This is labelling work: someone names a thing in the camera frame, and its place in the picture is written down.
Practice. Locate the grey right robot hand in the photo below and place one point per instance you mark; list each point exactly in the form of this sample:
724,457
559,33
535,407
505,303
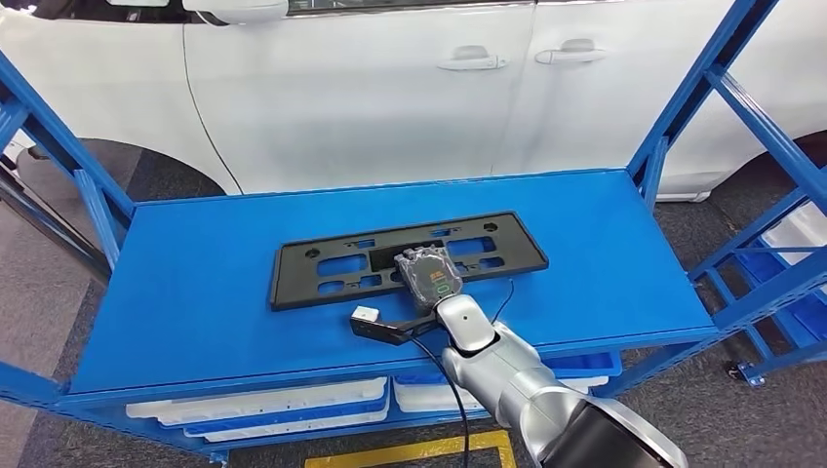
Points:
429,278

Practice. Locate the black plastic plate bracket part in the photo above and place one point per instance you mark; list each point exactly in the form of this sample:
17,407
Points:
297,278

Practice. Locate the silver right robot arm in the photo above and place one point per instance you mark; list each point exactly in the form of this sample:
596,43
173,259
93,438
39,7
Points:
517,387

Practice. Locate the blue steel shelf rack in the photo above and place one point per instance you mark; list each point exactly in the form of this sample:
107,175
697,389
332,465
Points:
194,310

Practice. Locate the blue wheeled shelf rack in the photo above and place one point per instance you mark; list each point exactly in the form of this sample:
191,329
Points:
749,371

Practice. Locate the yellow floor tape square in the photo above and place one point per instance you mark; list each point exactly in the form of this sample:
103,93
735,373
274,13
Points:
413,451

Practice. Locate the white car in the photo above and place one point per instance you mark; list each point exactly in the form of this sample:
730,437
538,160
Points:
355,116

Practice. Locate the shallow blue plastic tray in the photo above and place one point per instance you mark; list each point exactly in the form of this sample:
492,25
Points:
291,416

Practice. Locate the large blue plastic bin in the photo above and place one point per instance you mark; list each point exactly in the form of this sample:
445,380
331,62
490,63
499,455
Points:
769,266

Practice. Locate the large white plastic bin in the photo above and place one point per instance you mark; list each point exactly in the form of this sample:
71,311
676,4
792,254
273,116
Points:
801,232

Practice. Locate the dark metal stand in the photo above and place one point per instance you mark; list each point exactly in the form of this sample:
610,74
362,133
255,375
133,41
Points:
51,226

